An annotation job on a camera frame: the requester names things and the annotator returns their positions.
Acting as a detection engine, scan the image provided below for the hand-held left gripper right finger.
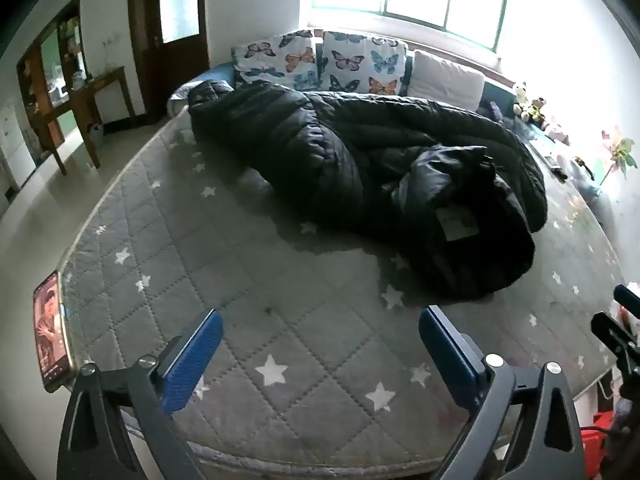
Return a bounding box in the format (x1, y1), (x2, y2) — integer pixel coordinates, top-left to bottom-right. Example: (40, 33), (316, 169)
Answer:
(418, 305), (587, 480)

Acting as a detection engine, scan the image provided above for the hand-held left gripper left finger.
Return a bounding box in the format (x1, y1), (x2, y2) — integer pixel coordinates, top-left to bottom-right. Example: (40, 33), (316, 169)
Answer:
(56, 308), (224, 480)

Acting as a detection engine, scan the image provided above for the white pillow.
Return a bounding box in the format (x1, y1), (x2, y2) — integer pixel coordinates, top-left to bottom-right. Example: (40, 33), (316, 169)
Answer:
(407, 50), (486, 111)

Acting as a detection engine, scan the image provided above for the white plush toy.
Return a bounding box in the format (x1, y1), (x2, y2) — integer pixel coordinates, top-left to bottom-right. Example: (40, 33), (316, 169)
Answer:
(512, 80), (531, 121)

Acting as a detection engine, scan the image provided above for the butterfly print pillow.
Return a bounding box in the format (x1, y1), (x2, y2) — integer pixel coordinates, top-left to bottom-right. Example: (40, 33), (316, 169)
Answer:
(320, 30), (408, 97)
(231, 30), (321, 92)

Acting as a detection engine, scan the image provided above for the wooden shelf cabinet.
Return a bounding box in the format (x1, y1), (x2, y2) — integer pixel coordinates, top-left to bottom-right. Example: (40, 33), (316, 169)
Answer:
(16, 0), (91, 161)

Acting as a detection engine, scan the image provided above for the wooden table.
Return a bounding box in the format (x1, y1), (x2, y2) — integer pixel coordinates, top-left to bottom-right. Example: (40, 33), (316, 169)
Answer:
(27, 66), (136, 176)

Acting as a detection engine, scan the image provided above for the dark wooden glazed door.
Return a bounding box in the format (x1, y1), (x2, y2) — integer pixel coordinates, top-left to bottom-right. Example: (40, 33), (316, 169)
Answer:
(127, 0), (211, 126)

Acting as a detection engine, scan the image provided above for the red object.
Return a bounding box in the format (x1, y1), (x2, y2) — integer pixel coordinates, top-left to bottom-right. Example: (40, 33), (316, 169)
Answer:
(580, 410), (616, 480)

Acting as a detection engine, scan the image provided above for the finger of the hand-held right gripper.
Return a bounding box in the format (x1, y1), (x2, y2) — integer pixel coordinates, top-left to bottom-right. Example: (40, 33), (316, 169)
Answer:
(613, 284), (640, 312)
(590, 311), (640, 363)

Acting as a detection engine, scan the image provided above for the black down jacket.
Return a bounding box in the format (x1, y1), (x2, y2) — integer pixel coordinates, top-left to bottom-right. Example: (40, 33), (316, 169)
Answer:
(188, 81), (548, 303)

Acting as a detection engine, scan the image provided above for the blue sofa bench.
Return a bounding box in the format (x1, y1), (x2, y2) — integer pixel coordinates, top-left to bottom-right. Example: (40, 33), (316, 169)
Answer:
(167, 62), (566, 161)

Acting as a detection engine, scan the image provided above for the smartphone with lit screen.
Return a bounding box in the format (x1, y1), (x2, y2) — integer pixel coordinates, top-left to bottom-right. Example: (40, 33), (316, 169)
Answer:
(32, 270), (76, 393)

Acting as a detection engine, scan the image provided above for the brown plush toy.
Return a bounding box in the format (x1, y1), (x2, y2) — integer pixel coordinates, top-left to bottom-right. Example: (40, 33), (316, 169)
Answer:
(525, 97), (548, 127)

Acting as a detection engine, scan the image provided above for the grey star-print quilted mattress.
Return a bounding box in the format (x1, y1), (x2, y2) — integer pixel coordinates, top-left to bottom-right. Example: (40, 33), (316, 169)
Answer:
(60, 105), (631, 476)

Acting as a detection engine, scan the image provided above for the white refrigerator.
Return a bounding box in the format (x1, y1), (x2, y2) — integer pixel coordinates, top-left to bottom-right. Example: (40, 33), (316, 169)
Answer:
(0, 97), (37, 201)

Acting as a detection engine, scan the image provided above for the colourful pinwheel flower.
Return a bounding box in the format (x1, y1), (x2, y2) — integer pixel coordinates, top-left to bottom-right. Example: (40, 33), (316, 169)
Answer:
(600, 125), (639, 186)

